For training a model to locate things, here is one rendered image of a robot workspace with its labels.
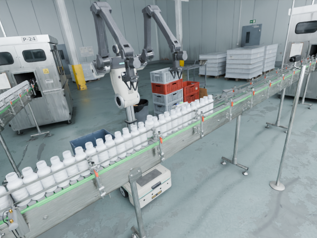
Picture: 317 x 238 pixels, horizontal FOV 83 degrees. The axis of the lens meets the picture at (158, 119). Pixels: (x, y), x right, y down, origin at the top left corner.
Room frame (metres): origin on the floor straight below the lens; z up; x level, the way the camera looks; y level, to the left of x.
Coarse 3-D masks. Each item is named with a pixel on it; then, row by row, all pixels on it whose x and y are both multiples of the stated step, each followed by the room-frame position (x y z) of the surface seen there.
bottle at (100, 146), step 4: (96, 140) 0.90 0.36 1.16; (100, 140) 0.92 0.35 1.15; (100, 144) 0.89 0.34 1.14; (104, 144) 0.91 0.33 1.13; (96, 148) 0.89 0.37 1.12; (100, 148) 0.88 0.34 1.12; (104, 148) 0.89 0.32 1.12; (104, 152) 0.88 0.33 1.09; (100, 156) 0.87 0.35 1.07; (104, 156) 0.88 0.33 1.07; (108, 156) 0.91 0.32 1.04; (100, 160) 0.88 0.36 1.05; (100, 164) 0.88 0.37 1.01; (104, 164) 0.88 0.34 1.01
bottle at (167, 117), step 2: (164, 112) 1.24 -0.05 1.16; (166, 112) 1.25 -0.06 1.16; (168, 112) 1.23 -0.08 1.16; (164, 114) 1.23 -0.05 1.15; (166, 114) 1.22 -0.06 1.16; (168, 114) 1.23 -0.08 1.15; (164, 116) 1.24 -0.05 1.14; (166, 116) 1.22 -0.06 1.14; (168, 116) 1.23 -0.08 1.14; (164, 118) 1.23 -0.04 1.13; (166, 118) 1.22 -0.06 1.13; (168, 118) 1.22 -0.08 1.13; (170, 118) 1.23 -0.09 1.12; (166, 120) 1.21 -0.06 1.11; (168, 120) 1.21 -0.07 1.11; (170, 122) 1.22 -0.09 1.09; (166, 124) 1.21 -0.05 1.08; (168, 124) 1.21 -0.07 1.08; (170, 124) 1.22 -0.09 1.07; (168, 126) 1.21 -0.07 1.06; (170, 126) 1.22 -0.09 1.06; (168, 128) 1.21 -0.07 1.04; (170, 130) 1.22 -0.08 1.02; (168, 132) 1.21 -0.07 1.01; (170, 132) 1.21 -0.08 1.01
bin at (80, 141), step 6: (96, 132) 1.48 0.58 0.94; (102, 132) 1.52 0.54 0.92; (108, 132) 1.44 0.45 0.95; (78, 138) 1.38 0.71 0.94; (84, 138) 1.41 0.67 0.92; (90, 138) 1.44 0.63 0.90; (96, 138) 1.48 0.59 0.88; (102, 138) 1.51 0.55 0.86; (72, 144) 1.27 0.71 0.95; (78, 144) 1.38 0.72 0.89; (84, 144) 1.41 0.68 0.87; (96, 144) 1.47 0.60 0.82
